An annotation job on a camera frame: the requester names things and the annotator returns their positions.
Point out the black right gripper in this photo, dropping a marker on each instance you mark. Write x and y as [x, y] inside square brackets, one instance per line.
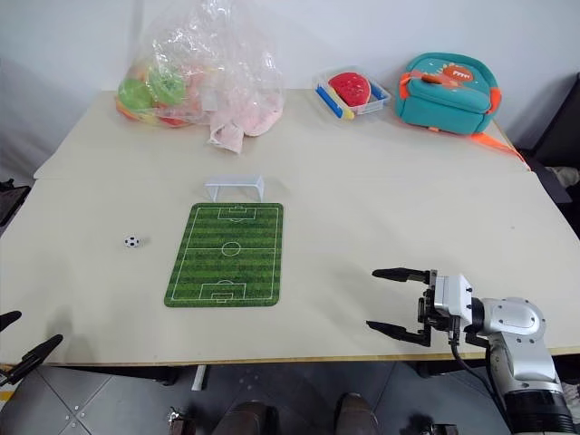
[427, 312]

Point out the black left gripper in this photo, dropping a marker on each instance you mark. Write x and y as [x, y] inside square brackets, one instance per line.
[3, 377]

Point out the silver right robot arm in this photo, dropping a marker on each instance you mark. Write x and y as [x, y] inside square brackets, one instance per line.
[516, 344]

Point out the tiny soccer ball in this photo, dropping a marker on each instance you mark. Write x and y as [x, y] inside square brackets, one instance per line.
[131, 242]

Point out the green soccer field mat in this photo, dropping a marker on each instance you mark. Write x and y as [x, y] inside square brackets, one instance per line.
[226, 267]

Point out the small white toy goal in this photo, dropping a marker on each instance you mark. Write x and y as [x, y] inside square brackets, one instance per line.
[235, 182]

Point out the black table crossbar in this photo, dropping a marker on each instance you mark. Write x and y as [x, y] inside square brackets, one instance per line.
[113, 374]

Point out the dark rounded shape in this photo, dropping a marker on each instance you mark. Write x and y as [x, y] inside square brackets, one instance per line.
[355, 414]
[249, 419]

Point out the white table leg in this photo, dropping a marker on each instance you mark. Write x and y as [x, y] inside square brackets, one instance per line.
[199, 378]

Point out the yellow marker pen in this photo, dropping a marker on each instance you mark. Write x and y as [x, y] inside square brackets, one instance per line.
[346, 114]

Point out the clear plastic container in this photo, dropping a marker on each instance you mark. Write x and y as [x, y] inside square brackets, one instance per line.
[378, 97]

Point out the teal dinosaur backpack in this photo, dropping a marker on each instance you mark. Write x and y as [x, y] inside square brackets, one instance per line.
[444, 99]

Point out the blue marker pen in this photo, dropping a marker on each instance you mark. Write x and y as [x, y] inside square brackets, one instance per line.
[329, 99]

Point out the red strawberry-shaped toy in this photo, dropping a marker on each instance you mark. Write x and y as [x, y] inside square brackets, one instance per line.
[350, 89]

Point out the pink soft cloth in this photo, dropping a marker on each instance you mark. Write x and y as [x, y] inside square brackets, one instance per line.
[254, 118]

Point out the green round plastic toy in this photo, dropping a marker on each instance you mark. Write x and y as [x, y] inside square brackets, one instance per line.
[167, 84]
[134, 96]

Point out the clear plastic bag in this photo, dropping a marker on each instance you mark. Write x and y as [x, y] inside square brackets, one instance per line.
[213, 54]

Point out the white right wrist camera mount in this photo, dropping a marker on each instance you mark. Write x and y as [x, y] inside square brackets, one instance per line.
[451, 296]

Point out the black metal frame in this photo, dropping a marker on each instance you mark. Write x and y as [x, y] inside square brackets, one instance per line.
[11, 201]

